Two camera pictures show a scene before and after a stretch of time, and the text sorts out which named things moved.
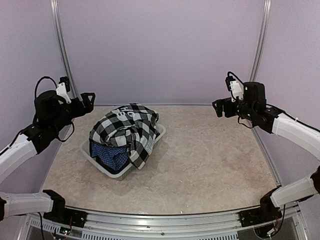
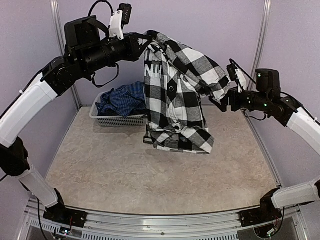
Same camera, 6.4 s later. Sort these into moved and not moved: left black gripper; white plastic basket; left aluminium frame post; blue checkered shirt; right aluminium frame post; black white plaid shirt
Moved: blue checkered shirt; white plastic basket; left black gripper; black white plaid shirt
Not moved: left aluminium frame post; right aluminium frame post
